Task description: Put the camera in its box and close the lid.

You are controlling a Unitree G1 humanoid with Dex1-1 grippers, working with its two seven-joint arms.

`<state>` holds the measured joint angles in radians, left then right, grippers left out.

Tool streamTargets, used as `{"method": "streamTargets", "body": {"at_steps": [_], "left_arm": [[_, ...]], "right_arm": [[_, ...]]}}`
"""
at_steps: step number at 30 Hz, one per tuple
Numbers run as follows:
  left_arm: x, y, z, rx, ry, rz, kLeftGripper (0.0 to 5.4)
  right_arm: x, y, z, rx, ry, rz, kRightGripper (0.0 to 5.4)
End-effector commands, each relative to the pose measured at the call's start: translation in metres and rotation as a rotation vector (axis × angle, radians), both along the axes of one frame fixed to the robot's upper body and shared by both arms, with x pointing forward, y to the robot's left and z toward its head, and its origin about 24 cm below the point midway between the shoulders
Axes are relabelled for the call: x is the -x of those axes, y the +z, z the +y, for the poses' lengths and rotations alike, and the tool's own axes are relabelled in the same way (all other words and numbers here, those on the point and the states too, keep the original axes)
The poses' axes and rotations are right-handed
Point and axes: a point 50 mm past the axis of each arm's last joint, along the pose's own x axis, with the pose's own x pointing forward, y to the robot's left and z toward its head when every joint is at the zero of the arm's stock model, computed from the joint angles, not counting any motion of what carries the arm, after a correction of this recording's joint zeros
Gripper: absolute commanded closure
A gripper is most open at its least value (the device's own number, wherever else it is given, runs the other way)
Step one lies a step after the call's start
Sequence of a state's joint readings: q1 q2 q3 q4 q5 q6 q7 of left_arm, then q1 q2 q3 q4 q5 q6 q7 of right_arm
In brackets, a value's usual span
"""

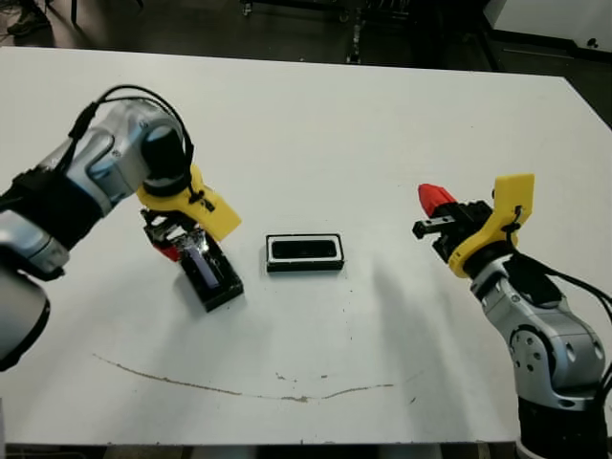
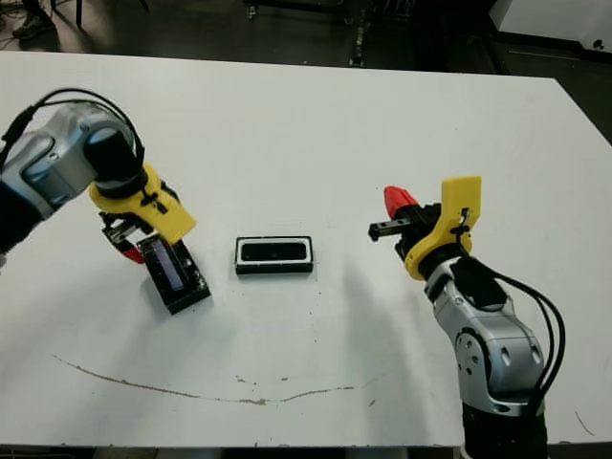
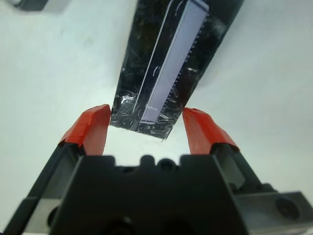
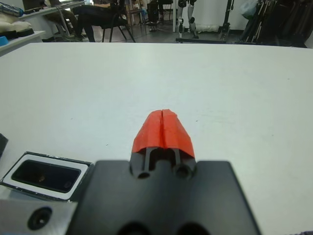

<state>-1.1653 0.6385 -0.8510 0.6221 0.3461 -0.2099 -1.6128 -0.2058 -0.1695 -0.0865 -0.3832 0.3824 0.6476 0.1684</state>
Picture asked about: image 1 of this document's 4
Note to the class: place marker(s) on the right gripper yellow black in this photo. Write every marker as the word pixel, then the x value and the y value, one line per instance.
pixel 507 215

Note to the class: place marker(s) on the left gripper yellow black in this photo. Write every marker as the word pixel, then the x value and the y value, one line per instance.
pixel 212 210

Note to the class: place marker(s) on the black foil-topped box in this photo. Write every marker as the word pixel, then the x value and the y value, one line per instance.
pixel 215 287

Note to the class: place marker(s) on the slim black camera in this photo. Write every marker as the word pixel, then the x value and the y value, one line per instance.
pixel 301 248

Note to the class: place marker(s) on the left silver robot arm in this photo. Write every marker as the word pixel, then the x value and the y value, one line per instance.
pixel 95 162

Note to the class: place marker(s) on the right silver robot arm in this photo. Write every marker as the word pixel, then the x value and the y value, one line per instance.
pixel 540 334

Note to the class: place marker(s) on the black box base white lining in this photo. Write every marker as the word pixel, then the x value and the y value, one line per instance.
pixel 306 268

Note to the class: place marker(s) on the black pole stand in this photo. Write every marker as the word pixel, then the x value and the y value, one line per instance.
pixel 354 38

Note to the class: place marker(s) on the white cabinet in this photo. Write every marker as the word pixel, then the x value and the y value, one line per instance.
pixel 550 19

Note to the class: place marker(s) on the black folding chair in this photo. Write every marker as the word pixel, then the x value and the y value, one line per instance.
pixel 73 9

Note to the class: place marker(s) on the olive brown shoe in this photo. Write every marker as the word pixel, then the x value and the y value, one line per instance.
pixel 28 24

